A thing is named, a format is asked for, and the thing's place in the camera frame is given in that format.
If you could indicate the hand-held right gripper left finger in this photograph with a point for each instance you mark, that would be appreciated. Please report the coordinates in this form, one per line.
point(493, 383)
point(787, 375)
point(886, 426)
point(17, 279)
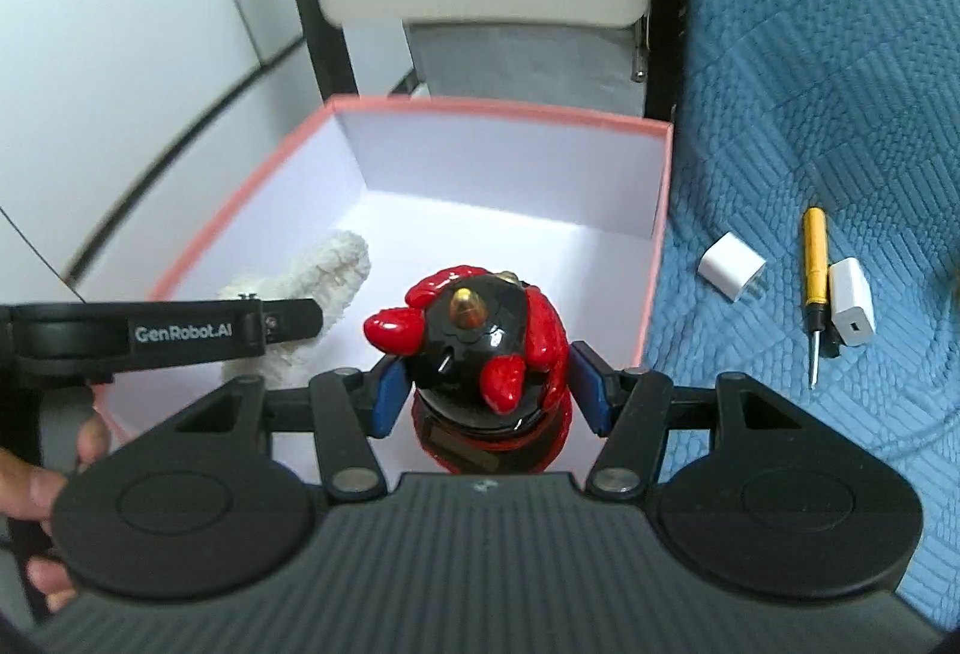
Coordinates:
point(385, 399)

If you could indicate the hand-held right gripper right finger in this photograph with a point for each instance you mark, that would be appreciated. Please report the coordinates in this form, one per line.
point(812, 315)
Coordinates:
point(589, 395)

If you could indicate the red and black toy figurine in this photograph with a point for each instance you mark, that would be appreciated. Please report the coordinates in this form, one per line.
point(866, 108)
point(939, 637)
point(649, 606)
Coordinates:
point(480, 339)

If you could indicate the clear plastic bag item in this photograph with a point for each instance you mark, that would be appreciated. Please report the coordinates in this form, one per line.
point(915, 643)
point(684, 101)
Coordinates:
point(330, 271)

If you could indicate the white card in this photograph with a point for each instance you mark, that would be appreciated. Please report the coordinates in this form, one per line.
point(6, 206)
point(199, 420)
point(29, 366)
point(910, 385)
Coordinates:
point(731, 268)

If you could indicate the white box orange rim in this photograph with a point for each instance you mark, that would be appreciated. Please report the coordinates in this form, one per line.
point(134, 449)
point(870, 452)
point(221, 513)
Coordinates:
point(487, 204)

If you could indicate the white charger with port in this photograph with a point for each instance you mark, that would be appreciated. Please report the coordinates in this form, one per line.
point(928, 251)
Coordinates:
point(851, 309)

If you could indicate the person's left hand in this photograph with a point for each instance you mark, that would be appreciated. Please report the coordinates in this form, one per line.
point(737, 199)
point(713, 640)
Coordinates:
point(34, 485)

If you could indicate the white cabinet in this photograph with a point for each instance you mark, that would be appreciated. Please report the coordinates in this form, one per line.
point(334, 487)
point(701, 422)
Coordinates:
point(112, 24)

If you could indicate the blue quilted blanket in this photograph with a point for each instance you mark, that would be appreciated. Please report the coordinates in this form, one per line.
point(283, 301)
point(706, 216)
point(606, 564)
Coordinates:
point(825, 61)

